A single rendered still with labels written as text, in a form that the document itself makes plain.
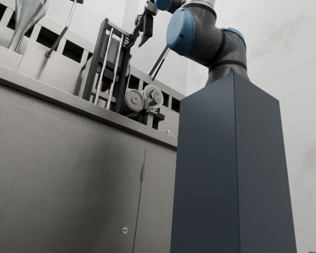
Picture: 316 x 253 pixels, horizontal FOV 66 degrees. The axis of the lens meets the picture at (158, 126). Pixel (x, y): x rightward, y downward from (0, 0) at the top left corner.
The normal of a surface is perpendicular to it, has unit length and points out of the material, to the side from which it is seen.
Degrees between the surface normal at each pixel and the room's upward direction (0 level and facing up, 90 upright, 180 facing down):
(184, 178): 90
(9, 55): 90
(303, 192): 90
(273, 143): 90
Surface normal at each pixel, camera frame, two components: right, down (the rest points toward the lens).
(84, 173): 0.64, -0.25
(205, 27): 0.44, -0.03
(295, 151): -0.80, -0.31
